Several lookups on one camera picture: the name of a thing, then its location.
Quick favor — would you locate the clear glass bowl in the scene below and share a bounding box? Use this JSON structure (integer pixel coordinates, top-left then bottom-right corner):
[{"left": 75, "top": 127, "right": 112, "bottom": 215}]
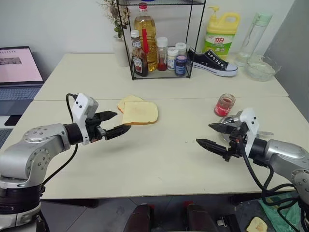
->
[{"left": 245, "top": 54, "right": 282, "bottom": 82}]

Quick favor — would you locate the open grey laptop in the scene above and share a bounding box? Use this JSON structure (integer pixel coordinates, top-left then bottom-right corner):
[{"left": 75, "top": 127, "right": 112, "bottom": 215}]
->
[{"left": 0, "top": 46, "right": 45, "bottom": 117}]

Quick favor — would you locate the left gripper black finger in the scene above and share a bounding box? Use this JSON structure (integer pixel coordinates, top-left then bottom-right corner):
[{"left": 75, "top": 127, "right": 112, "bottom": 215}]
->
[
  {"left": 98, "top": 110, "right": 119, "bottom": 122},
  {"left": 105, "top": 124, "right": 132, "bottom": 141}
]

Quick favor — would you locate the black wire rack shelf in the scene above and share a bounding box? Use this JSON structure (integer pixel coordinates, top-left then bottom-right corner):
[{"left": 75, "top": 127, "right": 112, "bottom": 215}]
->
[{"left": 116, "top": 0, "right": 207, "bottom": 81}]

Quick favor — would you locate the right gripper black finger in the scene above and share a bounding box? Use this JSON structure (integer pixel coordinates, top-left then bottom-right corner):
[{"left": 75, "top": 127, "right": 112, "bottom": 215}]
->
[
  {"left": 196, "top": 138, "right": 229, "bottom": 157},
  {"left": 208, "top": 122, "right": 233, "bottom": 134}
]

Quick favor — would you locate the blue label glass jar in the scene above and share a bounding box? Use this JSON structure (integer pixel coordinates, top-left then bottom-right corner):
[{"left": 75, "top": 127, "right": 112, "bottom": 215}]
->
[{"left": 174, "top": 55, "right": 188, "bottom": 76}]

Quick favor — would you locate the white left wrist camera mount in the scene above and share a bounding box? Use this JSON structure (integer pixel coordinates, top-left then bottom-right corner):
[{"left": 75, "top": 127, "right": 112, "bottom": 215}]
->
[{"left": 70, "top": 92, "right": 99, "bottom": 146}]

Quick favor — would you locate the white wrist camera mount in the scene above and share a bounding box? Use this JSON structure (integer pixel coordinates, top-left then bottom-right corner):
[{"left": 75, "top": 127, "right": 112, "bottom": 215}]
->
[
  {"left": 237, "top": 107, "right": 260, "bottom": 158},
  {"left": 70, "top": 92, "right": 99, "bottom": 146}
]

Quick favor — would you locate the clear bottle green lid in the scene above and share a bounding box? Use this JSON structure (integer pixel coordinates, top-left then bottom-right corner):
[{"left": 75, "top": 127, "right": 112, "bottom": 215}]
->
[{"left": 233, "top": 12, "right": 274, "bottom": 68}]

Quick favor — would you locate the small silver metal dish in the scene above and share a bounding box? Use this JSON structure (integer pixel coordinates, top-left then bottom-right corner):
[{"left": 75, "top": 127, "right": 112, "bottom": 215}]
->
[{"left": 218, "top": 115, "right": 242, "bottom": 144}]

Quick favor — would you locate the black white canvas shoe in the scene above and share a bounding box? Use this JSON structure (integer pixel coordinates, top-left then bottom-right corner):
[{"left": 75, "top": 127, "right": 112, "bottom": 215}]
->
[{"left": 187, "top": 47, "right": 239, "bottom": 78}]

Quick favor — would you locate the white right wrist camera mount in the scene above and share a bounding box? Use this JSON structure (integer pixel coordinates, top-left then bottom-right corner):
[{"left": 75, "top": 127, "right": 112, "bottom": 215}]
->
[{"left": 237, "top": 107, "right": 260, "bottom": 158}]

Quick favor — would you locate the green plastic bag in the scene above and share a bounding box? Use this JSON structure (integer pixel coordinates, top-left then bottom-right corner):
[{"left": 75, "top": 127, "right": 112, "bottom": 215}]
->
[{"left": 258, "top": 190, "right": 309, "bottom": 232}]

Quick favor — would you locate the flat black device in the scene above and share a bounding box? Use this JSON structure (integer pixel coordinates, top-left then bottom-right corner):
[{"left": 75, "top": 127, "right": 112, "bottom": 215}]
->
[{"left": 4, "top": 115, "right": 23, "bottom": 127}]

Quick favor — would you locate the red spice jar white cap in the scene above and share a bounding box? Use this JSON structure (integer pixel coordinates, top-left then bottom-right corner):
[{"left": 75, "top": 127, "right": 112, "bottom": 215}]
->
[{"left": 156, "top": 36, "right": 169, "bottom": 72}]

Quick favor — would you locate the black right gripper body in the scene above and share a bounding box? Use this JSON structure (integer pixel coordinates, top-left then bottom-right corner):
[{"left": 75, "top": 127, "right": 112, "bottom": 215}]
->
[{"left": 223, "top": 120, "right": 250, "bottom": 162}]

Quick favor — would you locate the cooking oil plastic bottle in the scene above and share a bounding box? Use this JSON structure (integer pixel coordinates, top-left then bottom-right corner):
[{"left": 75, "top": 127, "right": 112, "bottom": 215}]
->
[{"left": 133, "top": 3, "right": 157, "bottom": 73}]

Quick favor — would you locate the large toast bread slice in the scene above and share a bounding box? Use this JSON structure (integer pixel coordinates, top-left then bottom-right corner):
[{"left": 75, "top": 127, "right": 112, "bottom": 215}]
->
[{"left": 122, "top": 101, "right": 159, "bottom": 125}]

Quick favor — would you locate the yellow dish detergent bottle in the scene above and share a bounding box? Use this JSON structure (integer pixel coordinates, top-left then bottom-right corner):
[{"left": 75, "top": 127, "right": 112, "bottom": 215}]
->
[{"left": 202, "top": 5, "right": 241, "bottom": 61}]

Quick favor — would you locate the dark rounded shape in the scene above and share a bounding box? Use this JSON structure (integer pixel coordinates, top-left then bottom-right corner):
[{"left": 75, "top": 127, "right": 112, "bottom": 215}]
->
[
  {"left": 129, "top": 203, "right": 155, "bottom": 232},
  {"left": 183, "top": 201, "right": 213, "bottom": 232}
]

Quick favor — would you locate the dried flower bouquet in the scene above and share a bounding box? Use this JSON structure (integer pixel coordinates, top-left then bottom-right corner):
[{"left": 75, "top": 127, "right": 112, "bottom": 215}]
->
[{"left": 96, "top": 0, "right": 131, "bottom": 40}]

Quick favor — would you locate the small toast bread slice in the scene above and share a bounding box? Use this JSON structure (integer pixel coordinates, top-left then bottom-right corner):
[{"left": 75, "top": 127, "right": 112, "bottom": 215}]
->
[{"left": 117, "top": 95, "right": 145, "bottom": 114}]

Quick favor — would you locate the red jam glass jar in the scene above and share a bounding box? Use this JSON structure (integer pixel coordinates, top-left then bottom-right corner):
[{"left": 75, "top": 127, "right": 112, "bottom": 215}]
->
[{"left": 213, "top": 93, "right": 236, "bottom": 117}]

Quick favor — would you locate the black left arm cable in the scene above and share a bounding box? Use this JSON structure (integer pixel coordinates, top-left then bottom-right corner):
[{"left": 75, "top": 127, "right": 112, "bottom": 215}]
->
[{"left": 41, "top": 93, "right": 79, "bottom": 192}]

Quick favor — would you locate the white vase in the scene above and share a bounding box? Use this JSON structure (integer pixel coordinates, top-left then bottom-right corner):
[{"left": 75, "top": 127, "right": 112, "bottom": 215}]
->
[{"left": 113, "top": 35, "right": 131, "bottom": 68}]

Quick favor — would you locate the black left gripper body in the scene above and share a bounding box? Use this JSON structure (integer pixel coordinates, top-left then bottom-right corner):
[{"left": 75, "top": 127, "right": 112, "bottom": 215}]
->
[{"left": 84, "top": 112, "right": 108, "bottom": 144}]

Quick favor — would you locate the white seasoning jar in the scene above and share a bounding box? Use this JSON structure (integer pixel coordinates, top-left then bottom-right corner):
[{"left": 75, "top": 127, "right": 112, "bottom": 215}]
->
[{"left": 167, "top": 46, "right": 180, "bottom": 72}]

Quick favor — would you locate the ketchup bottle white cap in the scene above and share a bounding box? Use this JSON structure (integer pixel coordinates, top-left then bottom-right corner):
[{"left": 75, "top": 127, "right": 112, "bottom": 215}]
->
[{"left": 130, "top": 29, "right": 149, "bottom": 77}]

